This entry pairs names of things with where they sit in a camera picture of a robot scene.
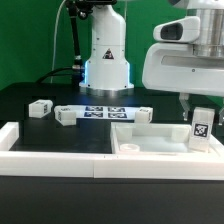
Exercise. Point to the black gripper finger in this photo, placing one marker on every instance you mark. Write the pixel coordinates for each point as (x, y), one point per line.
(183, 98)
(221, 116)

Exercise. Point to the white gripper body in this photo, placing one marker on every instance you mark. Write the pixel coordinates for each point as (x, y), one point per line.
(173, 67)

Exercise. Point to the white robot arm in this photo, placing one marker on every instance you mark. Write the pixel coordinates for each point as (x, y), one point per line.
(107, 72)

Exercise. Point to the AprilTag sheet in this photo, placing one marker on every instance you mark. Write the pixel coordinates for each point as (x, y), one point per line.
(104, 112)

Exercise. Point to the white U-shaped fence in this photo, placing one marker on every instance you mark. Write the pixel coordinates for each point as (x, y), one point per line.
(21, 163)

